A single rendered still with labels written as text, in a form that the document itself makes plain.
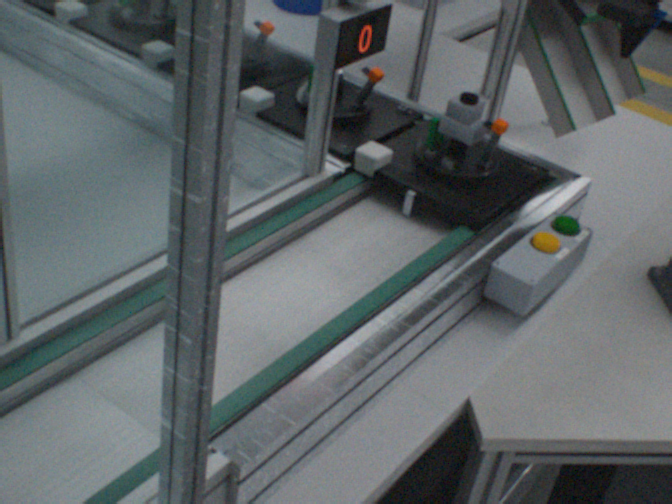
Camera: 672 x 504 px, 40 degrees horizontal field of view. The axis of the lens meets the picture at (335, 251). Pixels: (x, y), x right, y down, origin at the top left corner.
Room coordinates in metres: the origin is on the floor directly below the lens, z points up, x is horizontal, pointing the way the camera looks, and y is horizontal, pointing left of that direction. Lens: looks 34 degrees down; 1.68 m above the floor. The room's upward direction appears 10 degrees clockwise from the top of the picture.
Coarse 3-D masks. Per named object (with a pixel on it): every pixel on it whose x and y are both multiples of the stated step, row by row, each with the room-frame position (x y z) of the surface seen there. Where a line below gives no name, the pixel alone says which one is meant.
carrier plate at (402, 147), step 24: (384, 144) 1.37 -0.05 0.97; (408, 144) 1.39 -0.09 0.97; (384, 168) 1.29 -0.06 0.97; (408, 168) 1.31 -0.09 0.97; (504, 168) 1.36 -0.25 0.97; (528, 168) 1.37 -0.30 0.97; (432, 192) 1.24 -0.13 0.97; (456, 192) 1.25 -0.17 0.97; (480, 192) 1.27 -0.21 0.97; (504, 192) 1.28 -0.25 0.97; (456, 216) 1.20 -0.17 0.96; (480, 216) 1.19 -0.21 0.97
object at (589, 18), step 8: (560, 0) 1.51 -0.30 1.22; (568, 0) 1.50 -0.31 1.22; (576, 0) 1.54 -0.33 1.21; (584, 0) 1.55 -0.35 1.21; (592, 0) 1.57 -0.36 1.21; (568, 8) 1.50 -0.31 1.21; (576, 8) 1.49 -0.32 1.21; (584, 8) 1.53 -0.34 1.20; (592, 8) 1.54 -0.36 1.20; (576, 16) 1.49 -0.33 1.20; (584, 16) 1.48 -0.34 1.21; (592, 16) 1.49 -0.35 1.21; (600, 16) 1.51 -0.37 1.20; (576, 24) 1.48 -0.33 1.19; (584, 24) 1.49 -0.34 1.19
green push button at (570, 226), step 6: (558, 216) 1.23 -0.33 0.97; (564, 216) 1.23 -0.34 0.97; (558, 222) 1.21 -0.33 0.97; (564, 222) 1.21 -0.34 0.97; (570, 222) 1.22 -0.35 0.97; (576, 222) 1.22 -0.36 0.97; (558, 228) 1.20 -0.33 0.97; (564, 228) 1.20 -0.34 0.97; (570, 228) 1.20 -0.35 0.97; (576, 228) 1.21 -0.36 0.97; (570, 234) 1.20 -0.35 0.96
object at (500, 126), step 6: (498, 120) 1.31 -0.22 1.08; (486, 126) 1.32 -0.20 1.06; (492, 126) 1.31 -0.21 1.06; (498, 126) 1.30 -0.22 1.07; (504, 126) 1.30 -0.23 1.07; (492, 132) 1.31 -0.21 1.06; (498, 132) 1.30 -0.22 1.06; (504, 132) 1.31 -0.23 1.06; (492, 138) 1.31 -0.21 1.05; (498, 138) 1.31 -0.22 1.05; (492, 144) 1.31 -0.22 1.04; (486, 150) 1.31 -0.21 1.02; (492, 150) 1.31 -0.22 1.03; (486, 156) 1.31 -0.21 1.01; (486, 162) 1.31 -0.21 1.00
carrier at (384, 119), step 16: (336, 96) 1.47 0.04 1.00; (352, 96) 1.50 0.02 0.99; (368, 96) 1.51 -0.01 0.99; (336, 112) 1.42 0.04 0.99; (352, 112) 1.43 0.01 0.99; (368, 112) 1.45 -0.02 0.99; (384, 112) 1.50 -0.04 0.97; (416, 112) 1.52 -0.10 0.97; (336, 128) 1.40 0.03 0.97; (352, 128) 1.41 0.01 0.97; (368, 128) 1.42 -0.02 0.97; (384, 128) 1.43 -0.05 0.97; (400, 128) 1.45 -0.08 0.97; (336, 144) 1.35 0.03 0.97; (352, 144) 1.35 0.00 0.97; (352, 160) 1.33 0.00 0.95
